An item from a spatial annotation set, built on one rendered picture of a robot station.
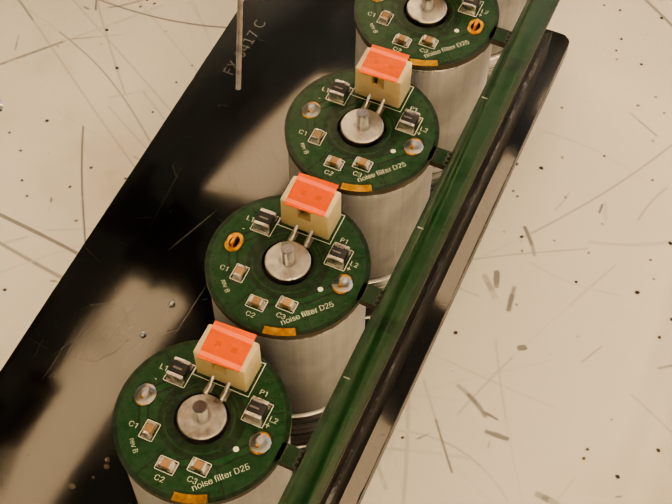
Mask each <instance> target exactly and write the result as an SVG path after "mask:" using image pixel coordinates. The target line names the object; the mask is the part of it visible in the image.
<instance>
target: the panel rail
mask: <svg viewBox="0 0 672 504"><path fill-rule="evenodd" d="M559 1H560V0H527V2H526V4H525V6H524V8H523V10H522V12H521V14H520V16H519V18H518V20H517V22H516V24H515V26H514V28H513V30H512V31H509V30H506V29H503V28H500V27H496V28H497V29H496V28H495V30H496V32H495V34H494V32H493V31H491V32H493V35H491V33H490V35H489V36H490V37H491V36H492V37H491V38H492V39H491V44H493V45H496V46H499V47H502V48H503V50H502V52H501V54H500V56H499V58H498V60H497V62H496V64H495V66H494V68H493V70H492V73H491V75H490V77H489V79H488V81H487V83H486V85H485V87H484V89H483V91H482V93H481V95H480V97H479V99H478V101H477V103H476V105H475V107H474V109H473V111H472V113H471V115H470V117H469V119H468V121H467V123H466V125H465V127H464V129H463V131H462V133H461V135H460V137H459V139H458V141H457V143H456V145H455V147H454V149H453V151H452V152H450V151H448V150H445V149H442V148H439V147H437V148H436V147H432V148H434V149H435V148H436V149H435V152H433V151H432V150H431V151H432V153H434V154H433V156H432V157H431V159H430V163H429V165H431V166H434V167H436V168H439V169H442V170H443V171H442V173H441V175H440V177H439V179H438V181H437V183H436V186H435V188H434V190H433V192H432V194H431V196H430V198H429V200H428V202H427V204H426V206H425V208H424V210H423V212H422V214H421V216H420V218H419V220H418V222H417V224H416V226H415V228H414V230H413V232H412V234H411V236H410V238H409V240H408V242H407V244H406V246H405V248H404V250H403V252H402V254H401V256H400V258H399V260H398V262H397V264H396V266H395V268H394V270H393V272H392V274H391V276H390V278H389V280H388V282H387V284H386V286H385V288H384V290H382V289H379V288H376V287H374V286H371V285H369V284H367V287H366V289H365V290H364V291H363V295H362V297H360V300H359V304H360V305H363V306H366V307H368V308H371V309H373V310H374V311H373V313H372V315H371V317H370V319H369V321H368V323H367V325H366V327H365V329H364V331H363V333H362V335H361V337H360V339H359V341H358V343H357V345H356V347H355V349H354V351H353V353H352V355H351V357H350V359H349V361H348V363H347V365H346V367H345V369H344V371H343V373H342V375H341V377H340V379H339V381H338V383H337V385H336V387H335V389H334V391H333V393H332V395H331V397H330V399H329V401H328V403H327V405H326V407H325V409H324V411H323V414H322V416H321V418H320V420H319V422H318V424H317V426H316V428H315V430H314V432H313V434H312V436H311V438H310V440H309V442H308V444H307V446H306V448H305V450H302V449H300V448H297V447H295V446H293V445H290V444H288V443H287V444H286V443H284V442H283V443H284V444H285V446H286V447H284V452H283V451H282V450H280V449H279V450H280V451H282V452H283V454H282V455H281V457H280V456H278V457H280V458H279V460H278V459H277V460H278V465H279V466H281V467H284V468H286V469H288V470H291V471H293V474H292V476H291V478H290V480H289V482H288V484H287V486H286V488H285V490H284V492H283V494H282V496H281V498H280V500H279V502H278V504H320V502H321V500H322V498H323V496H324V494H325V492H326V490H327V488H328V486H329V484H330V481H331V479H332V477H333V475H334V473H335V471H336V469H337V467H338V465H339V463H340V461H341V458H342V456H343V454H344V452H345V450H346V448H347V446H348V444H349V442H350V440H351V437H352V435H353V433H354V431H355V429H356V427H357V425H358V423H359V421H360V419H361V416H362V414H363V412H364V410H365V408H366V406H367V404H368V402H369V400H370V398H371V396H372V393H373V391H374V389H375V387H376V385H377V383H378V381H379V379H380V377H381V375H382V372H383V370H384V368H385V366H386V364H387V362H388V360H389V358H390V356H391V354H392V351H393V349H394V347H395V345H396V343H397V341H398V339H399V337H400V335H401V333H402V330H403V328H404V326H405V324H406V322H407V320H408V318H409V316H410V314H411V312H412V310H413V307H414V305H415V303H416V301H417V299H418V297H419V295H420V293H421V291H422V289H423V286H424V284H425V282H426V280H427V278H428V276H429V274H430V272H431V270H432V268H433V265H434V263H435V261H436V259H437V257H438V255H439V253H440V251H441V249H442V247H443V244H444V242H445V240H446V238H447V236H448V234H449V232H450V230H451V228H452V226H453V224H454V221H455V219H456V217H457V215H458V213H459V211H460V209H461V207H462V205H463V203H464V200H465V198H466V196H467V194H468V192H469V190H470V188H471V186H472V184H473V182H474V179H475V177H476V175H477V173H478V171H479V169H480V167H481V165H482V163H483V161H484V159H485V156H486V154H487V152H488V150H489V148H490V146H491V144H492V142H493V140H494V138H495V135H496V133H497V131H498V129H499V127H500V125H501V123H502V121H503V119H504V117H505V114H506V112H507V110H508V108H509V106H510V104H511V102H512V100H513V98H514V96H515V93H516V91H517V89H518V87H519V85H520V83H521V81H522V79H523V77H524V75H525V73H526V70H527V68H528V66H529V64H530V62H531V60H532V58H533V56H534V54H535V52H536V49H537V47H538V45H539V43H540V41H541V39H542V37H543V35H544V33H545V31H546V28H547V26H548V24H549V22H550V20H551V18H552V16H553V14H554V12H555V10H556V7H557V5H558V3H559ZM490 37H489V38H490ZM280 451H279V454H280ZM278 457H277V458H278ZM277 460H275V461H277Z"/></svg>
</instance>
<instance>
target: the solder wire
mask: <svg viewBox="0 0 672 504"><path fill-rule="evenodd" d="M242 27H243V0H237V39H236V87H235V89H236V90H241V69H242Z"/></svg>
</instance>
